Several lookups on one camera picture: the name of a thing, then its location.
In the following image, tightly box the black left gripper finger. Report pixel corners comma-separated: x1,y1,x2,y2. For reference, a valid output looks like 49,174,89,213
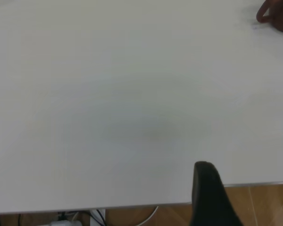
190,161,246,226

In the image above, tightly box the white table leg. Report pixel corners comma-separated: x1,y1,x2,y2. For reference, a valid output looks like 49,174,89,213
89,209,106,226

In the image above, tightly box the white curved cable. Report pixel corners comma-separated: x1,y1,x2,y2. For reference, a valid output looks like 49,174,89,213
135,206,159,226

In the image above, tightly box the dark blue cable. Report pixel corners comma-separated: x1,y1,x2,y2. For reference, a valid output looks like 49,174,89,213
95,209,107,226

